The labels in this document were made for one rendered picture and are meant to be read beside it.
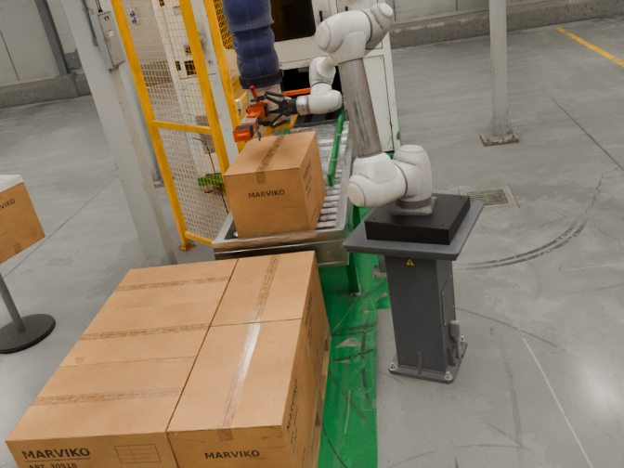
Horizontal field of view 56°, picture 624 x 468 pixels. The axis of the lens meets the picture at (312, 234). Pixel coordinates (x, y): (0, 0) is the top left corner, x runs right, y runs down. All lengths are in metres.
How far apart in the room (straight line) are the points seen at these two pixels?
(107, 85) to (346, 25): 1.87
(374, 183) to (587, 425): 1.31
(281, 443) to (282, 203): 1.36
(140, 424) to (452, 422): 1.30
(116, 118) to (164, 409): 2.11
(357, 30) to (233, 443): 1.54
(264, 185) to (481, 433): 1.52
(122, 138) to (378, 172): 1.98
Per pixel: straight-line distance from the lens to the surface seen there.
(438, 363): 2.88
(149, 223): 4.03
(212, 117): 3.69
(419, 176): 2.46
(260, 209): 3.06
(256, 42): 3.04
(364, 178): 2.33
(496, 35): 5.66
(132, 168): 3.91
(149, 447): 2.21
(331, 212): 3.38
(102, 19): 3.72
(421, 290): 2.66
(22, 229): 3.78
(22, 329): 4.21
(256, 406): 2.10
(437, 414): 2.75
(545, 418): 2.75
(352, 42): 2.32
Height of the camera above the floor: 1.90
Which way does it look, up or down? 25 degrees down
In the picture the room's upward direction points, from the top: 10 degrees counter-clockwise
